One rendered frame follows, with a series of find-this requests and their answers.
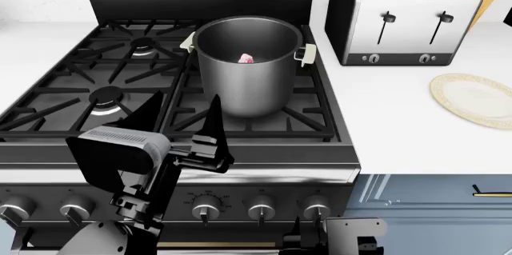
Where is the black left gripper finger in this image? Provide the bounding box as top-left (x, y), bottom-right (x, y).
top-left (103, 90), bottom-right (166, 133)
top-left (190, 94), bottom-right (235, 175)

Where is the tall steel stock pot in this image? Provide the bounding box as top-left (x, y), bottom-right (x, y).
top-left (179, 15), bottom-right (318, 119)

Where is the round gas burner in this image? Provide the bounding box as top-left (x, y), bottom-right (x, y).
top-left (128, 37), bottom-right (162, 58)
top-left (86, 85), bottom-right (133, 118)

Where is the cream plate with gold rim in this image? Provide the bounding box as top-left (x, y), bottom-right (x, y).
top-left (430, 73), bottom-right (512, 130)

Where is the silver range knob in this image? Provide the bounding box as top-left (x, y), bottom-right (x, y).
top-left (0, 195), bottom-right (37, 226)
top-left (58, 195), bottom-right (96, 228)
top-left (302, 195), bottom-right (331, 223)
top-left (247, 195), bottom-right (276, 226)

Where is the silver oven temperature knob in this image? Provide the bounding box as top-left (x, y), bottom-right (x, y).
top-left (191, 196), bottom-right (222, 227)

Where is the black stainless gas range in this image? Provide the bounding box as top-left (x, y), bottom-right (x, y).
top-left (0, 0), bottom-right (362, 255)

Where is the blue cabinet drawer front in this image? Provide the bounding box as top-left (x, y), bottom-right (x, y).
top-left (344, 173), bottom-right (512, 255)

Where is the silver black four-slot toaster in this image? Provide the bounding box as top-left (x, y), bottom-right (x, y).
top-left (324, 0), bottom-right (484, 68)

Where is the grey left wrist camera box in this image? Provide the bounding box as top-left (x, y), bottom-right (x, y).
top-left (65, 126), bottom-right (173, 193)

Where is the steel oven door handle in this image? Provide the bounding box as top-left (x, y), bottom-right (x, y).
top-left (11, 241), bottom-right (283, 255)

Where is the gold black drawer handle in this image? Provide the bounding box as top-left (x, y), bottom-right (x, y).
top-left (471, 183), bottom-right (512, 198)

